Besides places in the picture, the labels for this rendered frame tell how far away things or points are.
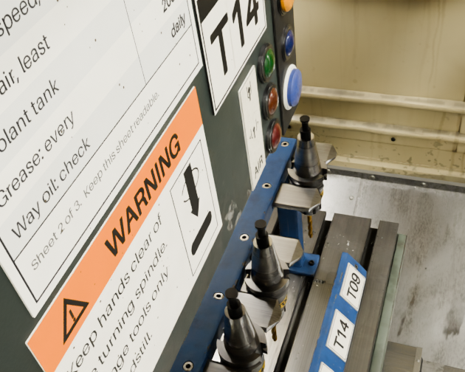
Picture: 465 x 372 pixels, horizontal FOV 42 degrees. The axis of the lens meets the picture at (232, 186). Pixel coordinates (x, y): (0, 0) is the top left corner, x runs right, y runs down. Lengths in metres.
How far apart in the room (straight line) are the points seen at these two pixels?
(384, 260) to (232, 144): 0.92
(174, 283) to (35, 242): 0.13
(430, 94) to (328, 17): 0.27
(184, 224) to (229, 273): 0.53
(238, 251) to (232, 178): 0.49
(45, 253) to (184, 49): 0.13
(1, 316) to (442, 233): 1.31
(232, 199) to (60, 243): 0.19
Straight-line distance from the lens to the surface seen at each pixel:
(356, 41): 1.30
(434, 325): 1.41
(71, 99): 0.22
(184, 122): 0.31
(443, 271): 1.44
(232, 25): 0.36
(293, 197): 0.95
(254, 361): 0.77
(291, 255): 0.87
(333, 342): 1.11
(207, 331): 0.80
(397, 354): 1.36
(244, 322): 0.73
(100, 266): 0.25
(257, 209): 0.92
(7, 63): 0.19
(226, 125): 0.37
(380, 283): 1.24
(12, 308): 0.22
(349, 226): 1.33
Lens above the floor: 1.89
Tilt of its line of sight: 43 degrees down
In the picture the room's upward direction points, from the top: 10 degrees counter-clockwise
